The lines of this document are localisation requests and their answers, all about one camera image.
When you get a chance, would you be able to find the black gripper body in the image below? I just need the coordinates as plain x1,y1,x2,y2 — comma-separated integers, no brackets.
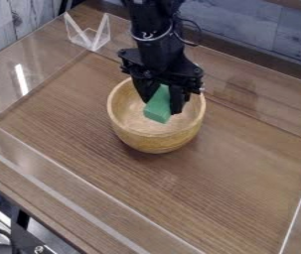
119,28,204,94

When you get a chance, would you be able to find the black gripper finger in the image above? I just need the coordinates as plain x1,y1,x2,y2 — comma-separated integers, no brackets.
132,76,160,103
169,84,191,114

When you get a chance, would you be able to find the green rectangular stick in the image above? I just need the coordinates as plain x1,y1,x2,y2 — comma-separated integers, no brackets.
144,84,172,124

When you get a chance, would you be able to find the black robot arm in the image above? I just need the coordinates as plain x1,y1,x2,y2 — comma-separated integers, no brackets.
119,0,206,115

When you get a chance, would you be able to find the light wooden bowl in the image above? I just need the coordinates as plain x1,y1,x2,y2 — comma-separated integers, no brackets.
106,78,207,154

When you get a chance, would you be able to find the black metal table leg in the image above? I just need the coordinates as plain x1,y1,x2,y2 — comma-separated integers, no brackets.
11,208,58,254

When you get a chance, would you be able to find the clear acrylic corner bracket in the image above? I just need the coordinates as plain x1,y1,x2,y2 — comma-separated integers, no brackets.
65,13,110,52

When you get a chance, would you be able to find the clear acrylic enclosure wall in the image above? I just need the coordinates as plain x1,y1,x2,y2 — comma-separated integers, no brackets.
0,4,301,254

